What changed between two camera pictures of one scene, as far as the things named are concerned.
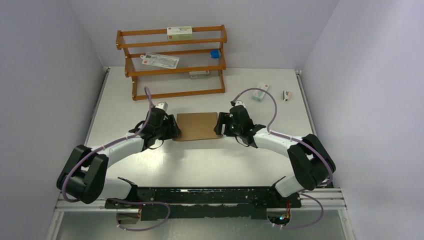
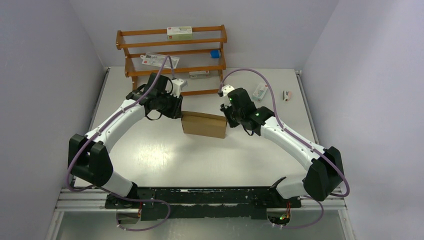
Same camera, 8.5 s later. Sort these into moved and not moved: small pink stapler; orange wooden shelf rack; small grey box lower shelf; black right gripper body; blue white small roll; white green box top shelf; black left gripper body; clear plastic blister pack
Moved: black left gripper body; black right gripper body
Not moved: white green box top shelf; clear plastic blister pack; orange wooden shelf rack; blue white small roll; small grey box lower shelf; small pink stapler
